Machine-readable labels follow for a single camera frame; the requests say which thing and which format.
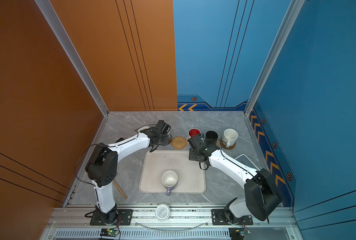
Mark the black mug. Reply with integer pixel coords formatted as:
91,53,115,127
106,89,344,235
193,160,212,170
205,131,218,145

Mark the rattan woven coaster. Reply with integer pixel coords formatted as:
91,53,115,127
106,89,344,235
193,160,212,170
171,136,187,150

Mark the red inside mug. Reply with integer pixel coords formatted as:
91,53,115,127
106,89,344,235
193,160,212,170
188,128,201,138

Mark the brown cork round coaster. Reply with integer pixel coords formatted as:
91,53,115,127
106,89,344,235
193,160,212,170
219,139,237,150

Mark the white speckled mug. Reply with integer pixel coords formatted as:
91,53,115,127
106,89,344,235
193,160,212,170
222,129,239,146

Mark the white mug purple handle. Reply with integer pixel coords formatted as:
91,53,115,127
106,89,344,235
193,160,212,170
161,171,178,196

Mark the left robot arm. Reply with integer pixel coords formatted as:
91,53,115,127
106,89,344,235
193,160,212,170
85,120,172,225

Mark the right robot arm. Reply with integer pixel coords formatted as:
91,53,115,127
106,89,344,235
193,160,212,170
188,135,282,225

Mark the beige serving tray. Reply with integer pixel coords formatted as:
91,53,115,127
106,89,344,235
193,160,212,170
139,151,206,196

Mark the wooden mallet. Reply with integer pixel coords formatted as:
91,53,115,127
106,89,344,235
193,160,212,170
113,180,128,199

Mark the white round lid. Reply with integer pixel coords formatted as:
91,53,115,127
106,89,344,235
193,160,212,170
155,204,171,222

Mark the right circuit board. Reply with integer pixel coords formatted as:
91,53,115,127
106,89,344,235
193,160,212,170
229,228,246,240

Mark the circuit board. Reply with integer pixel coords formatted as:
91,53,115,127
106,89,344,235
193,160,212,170
99,228,121,240
229,228,246,240

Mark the left circuit board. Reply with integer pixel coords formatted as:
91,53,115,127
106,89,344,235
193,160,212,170
99,228,121,240

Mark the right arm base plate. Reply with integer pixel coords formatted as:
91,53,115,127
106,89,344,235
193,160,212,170
211,209,254,226

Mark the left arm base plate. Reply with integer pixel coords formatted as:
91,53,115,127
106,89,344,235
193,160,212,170
90,209,133,226

